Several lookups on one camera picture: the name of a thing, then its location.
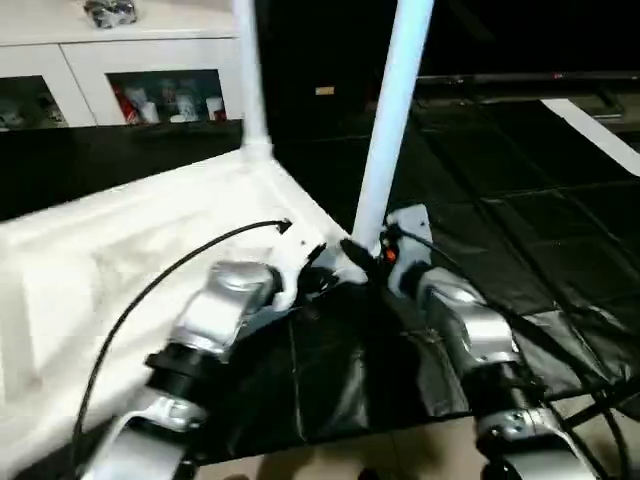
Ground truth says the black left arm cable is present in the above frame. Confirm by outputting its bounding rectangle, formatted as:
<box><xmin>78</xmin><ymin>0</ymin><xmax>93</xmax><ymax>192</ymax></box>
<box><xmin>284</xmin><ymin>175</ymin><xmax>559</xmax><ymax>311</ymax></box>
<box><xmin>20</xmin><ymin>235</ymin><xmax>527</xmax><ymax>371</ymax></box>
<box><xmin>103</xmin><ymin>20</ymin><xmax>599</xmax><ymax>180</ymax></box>
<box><xmin>68</xmin><ymin>217</ymin><xmax>295</xmax><ymax>472</ymax></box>

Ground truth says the white board strip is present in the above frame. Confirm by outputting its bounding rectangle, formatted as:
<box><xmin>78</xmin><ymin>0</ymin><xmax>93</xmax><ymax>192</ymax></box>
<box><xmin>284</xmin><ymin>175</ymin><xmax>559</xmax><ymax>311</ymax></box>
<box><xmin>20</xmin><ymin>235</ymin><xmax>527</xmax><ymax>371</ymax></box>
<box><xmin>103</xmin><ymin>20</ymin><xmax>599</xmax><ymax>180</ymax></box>
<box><xmin>541</xmin><ymin>97</ymin><xmax>640</xmax><ymax>178</ymax></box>

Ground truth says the black metal stand bar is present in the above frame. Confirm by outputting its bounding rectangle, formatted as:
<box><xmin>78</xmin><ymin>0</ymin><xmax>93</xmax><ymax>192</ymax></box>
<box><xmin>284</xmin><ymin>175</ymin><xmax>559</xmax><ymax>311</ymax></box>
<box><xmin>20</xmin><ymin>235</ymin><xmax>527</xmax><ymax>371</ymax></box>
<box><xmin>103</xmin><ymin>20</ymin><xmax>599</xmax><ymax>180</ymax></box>
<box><xmin>549</xmin><ymin>377</ymin><xmax>640</xmax><ymax>432</ymax></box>

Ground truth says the black grey bundle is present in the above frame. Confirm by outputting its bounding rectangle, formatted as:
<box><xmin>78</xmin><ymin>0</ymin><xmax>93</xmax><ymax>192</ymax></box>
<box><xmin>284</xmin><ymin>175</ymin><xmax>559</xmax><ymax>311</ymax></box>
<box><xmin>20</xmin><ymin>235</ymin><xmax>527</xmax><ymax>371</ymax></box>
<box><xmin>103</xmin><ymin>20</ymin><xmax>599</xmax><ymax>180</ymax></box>
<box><xmin>82</xmin><ymin>0</ymin><xmax>140</xmax><ymax>30</ymax></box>

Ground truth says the black television screen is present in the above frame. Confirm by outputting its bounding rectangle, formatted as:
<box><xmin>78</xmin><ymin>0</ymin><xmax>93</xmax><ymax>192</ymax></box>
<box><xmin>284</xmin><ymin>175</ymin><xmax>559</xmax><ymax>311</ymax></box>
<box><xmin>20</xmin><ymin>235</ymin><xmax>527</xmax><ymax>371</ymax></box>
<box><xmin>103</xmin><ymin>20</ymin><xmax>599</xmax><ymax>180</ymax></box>
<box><xmin>416</xmin><ymin>0</ymin><xmax>640</xmax><ymax>87</ymax></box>

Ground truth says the white glass-door cabinet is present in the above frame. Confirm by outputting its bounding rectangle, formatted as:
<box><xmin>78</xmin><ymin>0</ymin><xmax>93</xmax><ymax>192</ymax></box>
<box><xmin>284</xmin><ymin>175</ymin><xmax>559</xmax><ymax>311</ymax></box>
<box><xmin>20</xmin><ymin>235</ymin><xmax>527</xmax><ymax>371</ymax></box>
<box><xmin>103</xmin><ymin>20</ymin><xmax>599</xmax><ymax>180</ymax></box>
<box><xmin>0</xmin><ymin>0</ymin><xmax>247</xmax><ymax>132</ymax></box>

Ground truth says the red white package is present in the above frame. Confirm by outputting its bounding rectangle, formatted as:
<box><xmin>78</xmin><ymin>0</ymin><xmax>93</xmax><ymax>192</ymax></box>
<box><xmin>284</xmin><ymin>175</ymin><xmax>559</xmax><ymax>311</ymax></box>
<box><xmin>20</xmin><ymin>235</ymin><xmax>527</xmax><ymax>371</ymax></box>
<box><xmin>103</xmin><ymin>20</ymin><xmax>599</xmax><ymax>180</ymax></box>
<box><xmin>112</xmin><ymin>83</ymin><xmax>137</xmax><ymax>125</ymax></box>

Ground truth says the brown television bench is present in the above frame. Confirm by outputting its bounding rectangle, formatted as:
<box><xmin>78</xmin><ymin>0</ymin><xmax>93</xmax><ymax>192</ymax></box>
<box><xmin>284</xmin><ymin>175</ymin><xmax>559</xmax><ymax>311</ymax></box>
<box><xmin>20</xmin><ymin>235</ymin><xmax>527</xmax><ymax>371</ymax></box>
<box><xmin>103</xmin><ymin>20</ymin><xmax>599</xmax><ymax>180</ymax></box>
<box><xmin>574</xmin><ymin>83</ymin><xmax>640</xmax><ymax>125</ymax></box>

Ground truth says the black work mat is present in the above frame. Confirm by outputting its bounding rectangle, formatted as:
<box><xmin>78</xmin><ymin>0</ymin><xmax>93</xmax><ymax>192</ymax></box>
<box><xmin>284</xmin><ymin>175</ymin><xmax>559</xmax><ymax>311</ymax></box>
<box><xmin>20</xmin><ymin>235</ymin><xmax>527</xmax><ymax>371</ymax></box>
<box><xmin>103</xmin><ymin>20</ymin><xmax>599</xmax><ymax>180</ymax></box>
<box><xmin>0</xmin><ymin>97</ymin><xmax>640</xmax><ymax>459</ymax></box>

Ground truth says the white plastic table leg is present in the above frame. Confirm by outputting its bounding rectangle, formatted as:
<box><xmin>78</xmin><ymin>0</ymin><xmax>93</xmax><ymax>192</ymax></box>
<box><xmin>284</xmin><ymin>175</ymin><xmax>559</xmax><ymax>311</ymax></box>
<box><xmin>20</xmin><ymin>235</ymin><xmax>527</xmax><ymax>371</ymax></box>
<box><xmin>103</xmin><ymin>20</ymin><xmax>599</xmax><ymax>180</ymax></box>
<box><xmin>230</xmin><ymin>0</ymin><xmax>275</xmax><ymax>162</ymax></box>
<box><xmin>351</xmin><ymin>0</ymin><xmax>437</xmax><ymax>252</ymax></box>

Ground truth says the white plastic table top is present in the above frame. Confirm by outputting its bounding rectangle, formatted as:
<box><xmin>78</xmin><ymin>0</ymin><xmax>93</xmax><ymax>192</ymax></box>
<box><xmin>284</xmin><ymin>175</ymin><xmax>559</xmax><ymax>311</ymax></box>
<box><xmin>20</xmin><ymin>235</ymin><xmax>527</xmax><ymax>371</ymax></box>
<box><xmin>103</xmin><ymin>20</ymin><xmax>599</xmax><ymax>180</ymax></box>
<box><xmin>0</xmin><ymin>139</ymin><xmax>375</xmax><ymax>451</ymax></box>

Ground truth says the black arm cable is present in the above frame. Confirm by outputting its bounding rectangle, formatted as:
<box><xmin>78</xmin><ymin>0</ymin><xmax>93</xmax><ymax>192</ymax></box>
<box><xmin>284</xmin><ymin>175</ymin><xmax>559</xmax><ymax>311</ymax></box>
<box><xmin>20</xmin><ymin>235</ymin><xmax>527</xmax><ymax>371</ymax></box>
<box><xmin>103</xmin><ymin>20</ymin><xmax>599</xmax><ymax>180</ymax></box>
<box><xmin>68</xmin><ymin>217</ymin><xmax>295</xmax><ymax>472</ymax></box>
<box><xmin>396</xmin><ymin>226</ymin><xmax>640</xmax><ymax>480</ymax></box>

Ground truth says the dark blue black cabinet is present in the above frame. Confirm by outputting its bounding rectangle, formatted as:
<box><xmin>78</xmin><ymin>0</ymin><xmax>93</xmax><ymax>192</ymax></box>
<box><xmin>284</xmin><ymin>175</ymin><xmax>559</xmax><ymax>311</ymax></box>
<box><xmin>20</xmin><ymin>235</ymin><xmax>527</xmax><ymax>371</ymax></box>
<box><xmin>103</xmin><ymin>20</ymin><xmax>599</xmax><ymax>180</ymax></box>
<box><xmin>239</xmin><ymin>0</ymin><xmax>422</xmax><ymax>141</ymax></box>

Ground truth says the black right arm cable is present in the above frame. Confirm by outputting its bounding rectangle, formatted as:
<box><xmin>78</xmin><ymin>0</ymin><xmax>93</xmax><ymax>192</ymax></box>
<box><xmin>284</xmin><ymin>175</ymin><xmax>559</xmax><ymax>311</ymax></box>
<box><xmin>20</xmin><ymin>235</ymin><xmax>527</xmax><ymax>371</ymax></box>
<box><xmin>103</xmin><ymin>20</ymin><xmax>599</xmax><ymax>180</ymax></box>
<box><xmin>396</xmin><ymin>226</ymin><xmax>640</xmax><ymax>480</ymax></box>

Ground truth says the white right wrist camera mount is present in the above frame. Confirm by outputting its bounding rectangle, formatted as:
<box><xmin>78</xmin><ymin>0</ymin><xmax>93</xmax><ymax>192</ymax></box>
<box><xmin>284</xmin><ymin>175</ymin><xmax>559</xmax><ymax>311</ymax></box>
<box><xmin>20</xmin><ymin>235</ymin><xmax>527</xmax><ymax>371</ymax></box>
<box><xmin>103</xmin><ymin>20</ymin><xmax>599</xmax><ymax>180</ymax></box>
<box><xmin>386</xmin><ymin>203</ymin><xmax>435</xmax><ymax>297</ymax></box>

